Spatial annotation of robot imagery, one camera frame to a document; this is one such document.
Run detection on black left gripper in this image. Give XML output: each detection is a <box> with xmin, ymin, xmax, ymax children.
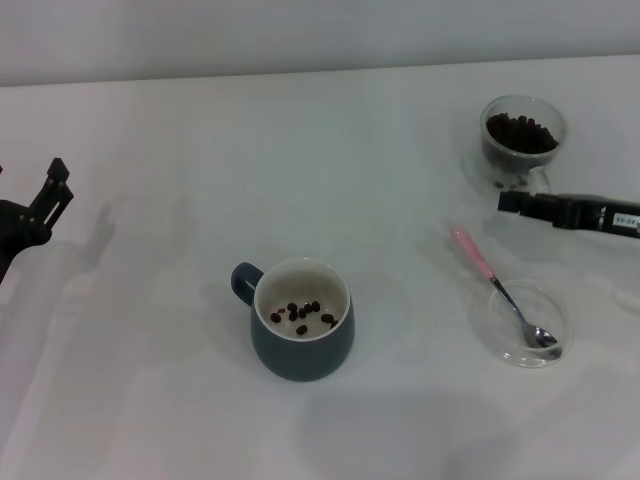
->
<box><xmin>0</xmin><ymin>158</ymin><xmax>75</xmax><ymax>286</ymax></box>

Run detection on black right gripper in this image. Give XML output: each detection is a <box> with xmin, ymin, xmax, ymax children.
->
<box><xmin>498</xmin><ymin>190</ymin><xmax>640</xmax><ymax>239</ymax></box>

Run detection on pink handled metal spoon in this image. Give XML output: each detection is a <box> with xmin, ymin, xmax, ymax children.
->
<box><xmin>449</xmin><ymin>224</ymin><xmax>559</xmax><ymax>350</ymax></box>

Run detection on small clear glass dish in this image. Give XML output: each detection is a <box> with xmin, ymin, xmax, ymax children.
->
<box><xmin>472</xmin><ymin>278</ymin><xmax>571</xmax><ymax>370</ymax></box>

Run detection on scooped coffee beans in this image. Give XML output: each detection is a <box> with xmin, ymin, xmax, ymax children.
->
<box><xmin>269</xmin><ymin>299</ymin><xmax>341</xmax><ymax>337</ymax></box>

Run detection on dark teal ceramic mug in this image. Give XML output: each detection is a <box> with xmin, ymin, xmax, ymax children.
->
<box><xmin>230</xmin><ymin>257</ymin><xmax>356</xmax><ymax>383</ymax></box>

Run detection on heap of coffee beans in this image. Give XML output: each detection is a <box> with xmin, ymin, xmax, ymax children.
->
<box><xmin>486</xmin><ymin>113</ymin><xmax>560</xmax><ymax>155</ymax></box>

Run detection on clear glass cup with handle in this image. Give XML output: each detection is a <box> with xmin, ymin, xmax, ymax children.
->
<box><xmin>462</xmin><ymin>94</ymin><xmax>569</xmax><ymax>195</ymax></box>

